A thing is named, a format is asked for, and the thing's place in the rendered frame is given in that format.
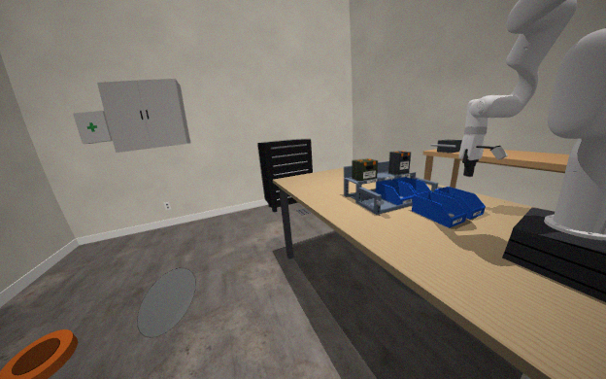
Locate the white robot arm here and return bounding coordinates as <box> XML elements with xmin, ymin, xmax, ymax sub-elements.
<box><xmin>464</xmin><ymin>0</ymin><xmax>606</xmax><ymax>241</ymax></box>

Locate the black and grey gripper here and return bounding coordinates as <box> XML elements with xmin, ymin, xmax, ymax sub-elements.
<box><xmin>459</xmin><ymin>134</ymin><xmax>486</xmax><ymax>177</ymax></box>

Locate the dark green tool case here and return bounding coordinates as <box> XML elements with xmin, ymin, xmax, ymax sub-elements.
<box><xmin>352</xmin><ymin>158</ymin><xmax>378</xmax><ymax>181</ymax></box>

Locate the black tool case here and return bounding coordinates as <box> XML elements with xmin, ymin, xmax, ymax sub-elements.
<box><xmin>388</xmin><ymin>151</ymin><xmax>411</xmax><ymax>175</ymax></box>

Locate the blue bin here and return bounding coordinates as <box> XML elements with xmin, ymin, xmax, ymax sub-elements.
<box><xmin>434</xmin><ymin>187</ymin><xmax>484</xmax><ymax>220</ymax></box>
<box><xmin>376</xmin><ymin>180</ymin><xmax>415</xmax><ymax>205</ymax></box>
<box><xmin>412</xmin><ymin>191</ymin><xmax>465</xmax><ymax>228</ymax></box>
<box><xmin>392</xmin><ymin>177</ymin><xmax>430</xmax><ymax>194</ymax></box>

